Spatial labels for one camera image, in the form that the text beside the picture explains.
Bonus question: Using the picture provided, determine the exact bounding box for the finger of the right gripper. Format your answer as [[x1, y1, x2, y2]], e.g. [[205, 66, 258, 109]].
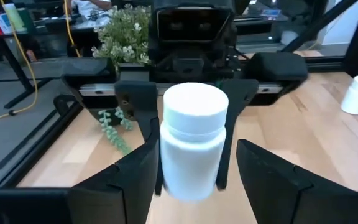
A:
[[115, 81, 164, 142], [216, 79, 259, 190]]

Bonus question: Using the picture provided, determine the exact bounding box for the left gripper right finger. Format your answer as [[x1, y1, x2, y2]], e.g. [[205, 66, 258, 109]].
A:
[[236, 139, 358, 224]]

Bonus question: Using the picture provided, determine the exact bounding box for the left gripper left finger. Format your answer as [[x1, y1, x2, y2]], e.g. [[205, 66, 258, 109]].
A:
[[0, 139, 160, 224]]

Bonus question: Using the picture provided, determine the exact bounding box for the succulent potted plant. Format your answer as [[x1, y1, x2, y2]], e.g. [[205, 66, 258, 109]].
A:
[[97, 107, 134, 156]]

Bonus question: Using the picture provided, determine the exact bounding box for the white-flowered potted plant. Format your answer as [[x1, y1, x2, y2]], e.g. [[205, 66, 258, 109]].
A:
[[91, 3, 152, 68]]

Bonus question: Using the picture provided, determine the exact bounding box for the black desk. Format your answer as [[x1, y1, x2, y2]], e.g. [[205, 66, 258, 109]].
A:
[[0, 15, 114, 110]]

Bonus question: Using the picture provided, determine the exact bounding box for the dark green cup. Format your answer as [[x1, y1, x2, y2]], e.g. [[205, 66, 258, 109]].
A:
[[17, 7, 37, 32]]

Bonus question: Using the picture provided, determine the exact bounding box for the light green cup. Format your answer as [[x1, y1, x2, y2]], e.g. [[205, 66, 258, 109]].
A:
[[4, 2, 27, 32]]

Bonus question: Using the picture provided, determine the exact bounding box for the white blue box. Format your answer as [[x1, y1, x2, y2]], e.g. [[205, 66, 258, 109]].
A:
[[0, 12, 14, 34]]

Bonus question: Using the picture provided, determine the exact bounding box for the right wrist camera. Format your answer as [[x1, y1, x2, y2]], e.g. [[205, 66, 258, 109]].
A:
[[155, 4, 234, 45]]

